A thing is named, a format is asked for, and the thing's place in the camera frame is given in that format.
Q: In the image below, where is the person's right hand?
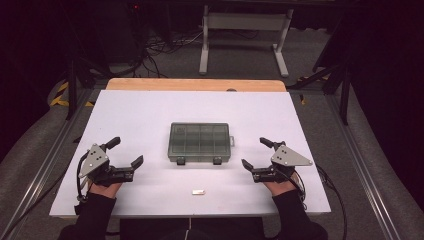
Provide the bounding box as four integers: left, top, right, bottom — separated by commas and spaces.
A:
262, 175, 298, 197

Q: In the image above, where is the clear grey compartment box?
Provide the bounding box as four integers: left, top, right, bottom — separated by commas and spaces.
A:
167, 121, 236, 166

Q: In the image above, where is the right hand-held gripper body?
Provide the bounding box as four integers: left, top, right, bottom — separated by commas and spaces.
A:
251, 141, 314, 184

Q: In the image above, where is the person's dark torso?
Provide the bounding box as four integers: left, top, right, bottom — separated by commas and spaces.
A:
119, 217, 268, 240

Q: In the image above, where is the white metal stand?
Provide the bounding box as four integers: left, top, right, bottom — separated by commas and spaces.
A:
198, 4, 295, 78

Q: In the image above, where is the bundle of black floor cables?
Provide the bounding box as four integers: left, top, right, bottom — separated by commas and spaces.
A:
138, 29, 205, 78

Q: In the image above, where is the black tripod stand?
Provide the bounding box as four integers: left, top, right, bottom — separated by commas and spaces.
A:
286, 49, 355, 126

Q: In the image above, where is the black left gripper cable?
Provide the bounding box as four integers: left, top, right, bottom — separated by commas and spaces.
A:
75, 155, 92, 203

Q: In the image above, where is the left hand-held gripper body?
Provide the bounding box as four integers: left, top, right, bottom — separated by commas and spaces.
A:
78, 142, 135, 187

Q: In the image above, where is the yellow black hazard tape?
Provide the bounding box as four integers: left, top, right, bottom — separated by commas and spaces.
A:
49, 81, 96, 108

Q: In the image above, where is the wooden table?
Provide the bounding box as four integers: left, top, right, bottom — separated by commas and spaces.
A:
105, 77, 288, 93

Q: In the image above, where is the aluminium floor rail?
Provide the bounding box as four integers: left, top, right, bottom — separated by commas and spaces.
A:
323, 94, 402, 240
0, 89, 98, 240

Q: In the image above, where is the black metal stand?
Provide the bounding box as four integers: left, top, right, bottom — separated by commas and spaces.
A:
64, 59, 112, 121

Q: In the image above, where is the person's left hand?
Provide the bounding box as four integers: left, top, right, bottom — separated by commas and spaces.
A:
87, 180, 124, 200

